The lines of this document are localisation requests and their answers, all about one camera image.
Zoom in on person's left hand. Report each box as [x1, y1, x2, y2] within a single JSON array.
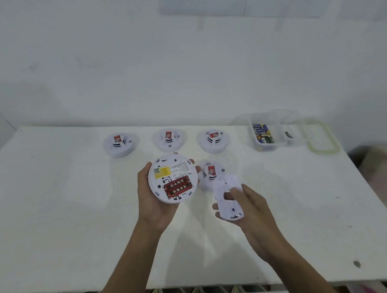
[[134, 150, 208, 236]]

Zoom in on clear lid with green rim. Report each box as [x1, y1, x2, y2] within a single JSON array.
[[303, 115, 342, 157]]

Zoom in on white battery cover plate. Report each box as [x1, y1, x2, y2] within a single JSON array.
[[211, 172, 247, 222]]

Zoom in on person's left forearm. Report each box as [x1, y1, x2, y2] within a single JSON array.
[[75, 219, 169, 293]]

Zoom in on person's right hand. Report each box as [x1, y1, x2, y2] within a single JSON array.
[[211, 180, 289, 269]]

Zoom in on pile of assorted batteries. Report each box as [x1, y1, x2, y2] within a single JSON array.
[[251, 122, 276, 146]]

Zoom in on clear plastic container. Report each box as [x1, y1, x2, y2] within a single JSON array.
[[278, 108, 308, 148], [228, 108, 288, 155]]

